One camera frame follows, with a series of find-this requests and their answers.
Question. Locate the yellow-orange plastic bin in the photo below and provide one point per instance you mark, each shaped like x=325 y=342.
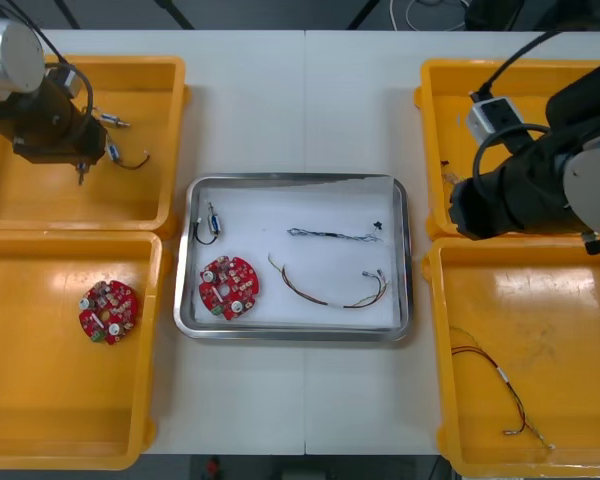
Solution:
x=55 y=440
x=480 y=300
x=30 y=200
x=445 y=100

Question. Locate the black stand leg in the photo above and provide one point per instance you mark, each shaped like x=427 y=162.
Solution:
x=177 y=14
x=362 y=14
x=69 y=14

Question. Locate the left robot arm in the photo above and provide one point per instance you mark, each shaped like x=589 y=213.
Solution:
x=10 y=60

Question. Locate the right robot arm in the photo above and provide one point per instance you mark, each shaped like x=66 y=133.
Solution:
x=590 y=175

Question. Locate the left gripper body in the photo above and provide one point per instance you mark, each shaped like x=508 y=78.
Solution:
x=55 y=145

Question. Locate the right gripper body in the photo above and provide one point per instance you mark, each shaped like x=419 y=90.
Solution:
x=480 y=210

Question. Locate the round red circuit board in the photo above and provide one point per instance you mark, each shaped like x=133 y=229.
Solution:
x=122 y=310
x=245 y=287

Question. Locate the steel tray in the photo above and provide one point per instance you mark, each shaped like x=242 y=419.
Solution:
x=182 y=300

